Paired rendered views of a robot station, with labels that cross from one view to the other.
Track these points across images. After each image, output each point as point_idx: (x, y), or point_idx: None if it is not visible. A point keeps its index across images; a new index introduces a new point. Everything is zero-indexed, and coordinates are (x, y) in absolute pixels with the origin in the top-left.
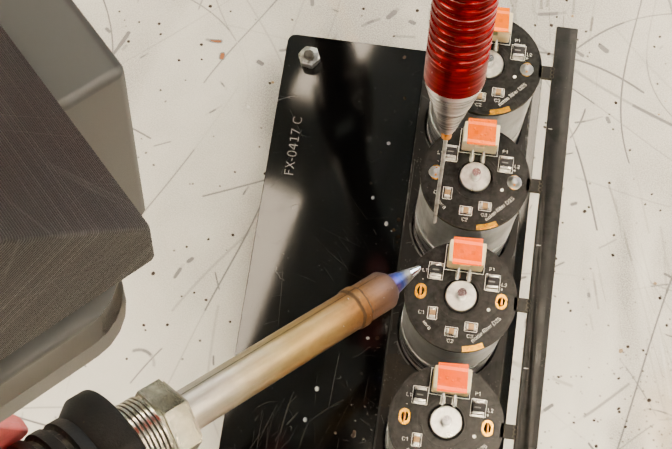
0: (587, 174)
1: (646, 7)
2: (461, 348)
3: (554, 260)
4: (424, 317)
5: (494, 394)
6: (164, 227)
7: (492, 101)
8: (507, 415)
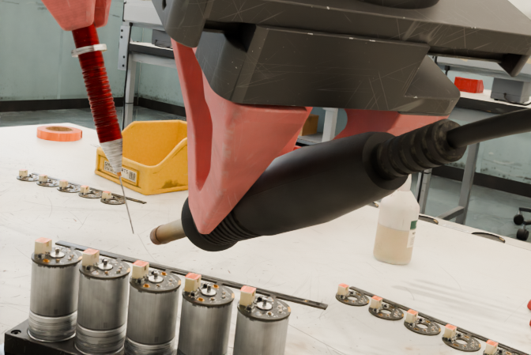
0: None
1: (27, 311)
2: (178, 284)
3: (154, 262)
4: (159, 288)
5: (202, 282)
6: None
7: (74, 258)
8: None
